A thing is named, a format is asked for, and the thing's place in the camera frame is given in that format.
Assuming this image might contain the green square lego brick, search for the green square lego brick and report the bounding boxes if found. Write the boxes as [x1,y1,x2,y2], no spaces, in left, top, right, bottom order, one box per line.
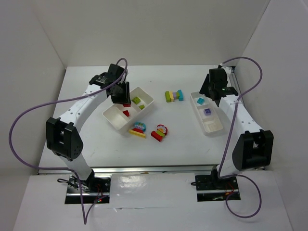
[131,97,141,105]

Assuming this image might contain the small red lego brick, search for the small red lego brick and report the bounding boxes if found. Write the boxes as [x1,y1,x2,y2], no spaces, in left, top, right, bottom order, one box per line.
[122,110,130,117]

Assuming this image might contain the white sorting tray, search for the white sorting tray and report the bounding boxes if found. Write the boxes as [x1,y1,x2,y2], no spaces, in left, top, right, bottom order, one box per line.
[102,87,154,134]
[190,92,224,137]

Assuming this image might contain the purple lego brick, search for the purple lego brick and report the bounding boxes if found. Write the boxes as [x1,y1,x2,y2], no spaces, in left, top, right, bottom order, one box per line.
[203,108,212,117]

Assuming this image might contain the teal frog lego brick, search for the teal frog lego brick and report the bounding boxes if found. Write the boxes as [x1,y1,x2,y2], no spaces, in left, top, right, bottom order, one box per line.
[134,122,146,132]

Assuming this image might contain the flower printed lego brick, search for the flower printed lego brick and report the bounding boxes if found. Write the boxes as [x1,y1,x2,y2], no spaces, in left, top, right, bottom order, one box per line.
[156,124,168,135]

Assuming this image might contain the red base lego brick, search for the red base lego brick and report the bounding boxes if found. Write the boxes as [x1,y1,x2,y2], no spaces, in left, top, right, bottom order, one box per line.
[151,131,163,142]

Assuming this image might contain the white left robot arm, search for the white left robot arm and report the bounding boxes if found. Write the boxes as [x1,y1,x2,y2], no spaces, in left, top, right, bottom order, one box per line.
[46,64,131,189]

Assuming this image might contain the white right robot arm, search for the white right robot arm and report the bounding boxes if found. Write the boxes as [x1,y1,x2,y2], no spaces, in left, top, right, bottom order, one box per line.
[199,68,274,189]

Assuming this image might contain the teal long lego brick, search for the teal long lego brick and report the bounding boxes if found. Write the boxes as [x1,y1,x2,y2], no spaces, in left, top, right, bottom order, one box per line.
[177,90,184,101]

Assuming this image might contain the red sloped lego brick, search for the red sloped lego brick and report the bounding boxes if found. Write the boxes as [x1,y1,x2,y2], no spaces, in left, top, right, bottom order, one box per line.
[132,128,144,134]

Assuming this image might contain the yellow flat lego plate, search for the yellow flat lego plate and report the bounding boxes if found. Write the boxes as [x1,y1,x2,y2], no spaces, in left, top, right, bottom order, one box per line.
[128,129,146,138]

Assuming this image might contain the long green lego brick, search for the long green lego brick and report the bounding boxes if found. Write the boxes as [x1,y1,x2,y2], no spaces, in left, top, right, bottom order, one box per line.
[165,91,171,103]

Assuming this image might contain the aluminium side rail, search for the aluminium side rail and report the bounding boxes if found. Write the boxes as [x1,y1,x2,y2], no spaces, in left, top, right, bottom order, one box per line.
[226,66,242,95]

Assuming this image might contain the aluminium front rail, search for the aluminium front rail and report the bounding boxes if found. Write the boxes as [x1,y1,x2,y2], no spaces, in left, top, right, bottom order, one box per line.
[37,164,222,176]

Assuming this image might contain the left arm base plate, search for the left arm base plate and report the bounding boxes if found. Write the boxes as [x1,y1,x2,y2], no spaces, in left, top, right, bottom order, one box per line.
[57,176,111,205]

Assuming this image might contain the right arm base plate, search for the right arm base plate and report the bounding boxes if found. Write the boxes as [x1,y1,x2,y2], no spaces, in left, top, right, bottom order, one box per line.
[191,170,241,202]

